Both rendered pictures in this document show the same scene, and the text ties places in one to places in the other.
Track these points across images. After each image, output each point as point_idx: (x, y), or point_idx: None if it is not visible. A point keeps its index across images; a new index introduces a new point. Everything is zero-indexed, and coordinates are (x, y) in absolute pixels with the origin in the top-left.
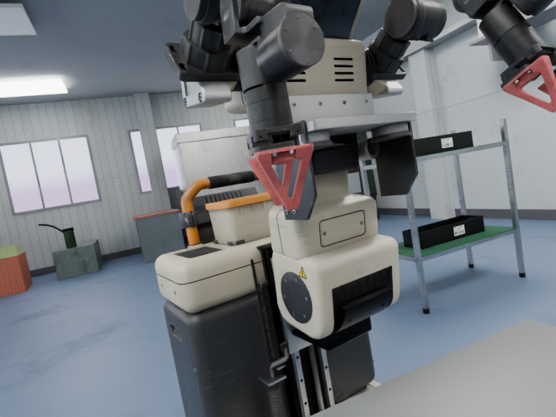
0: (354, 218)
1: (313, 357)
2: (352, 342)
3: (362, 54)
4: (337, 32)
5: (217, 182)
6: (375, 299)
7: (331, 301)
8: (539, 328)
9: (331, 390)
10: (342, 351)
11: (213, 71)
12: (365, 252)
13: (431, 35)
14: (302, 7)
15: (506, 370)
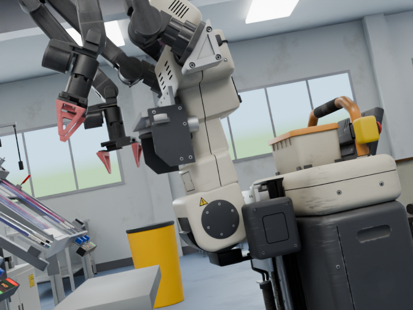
0: (188, 176)
1: (272, 283)
2: (324, 306)
3: (168, 54)
4: (162, 46)
5: (316, 112)
6: (184, 235)
7: (179, 225)
8: (133, 295)
9: None
10: (318, 307)
11: (158, 93)
12: (179, 202)
13: (142, 38)
14: None
15: (118, 289)
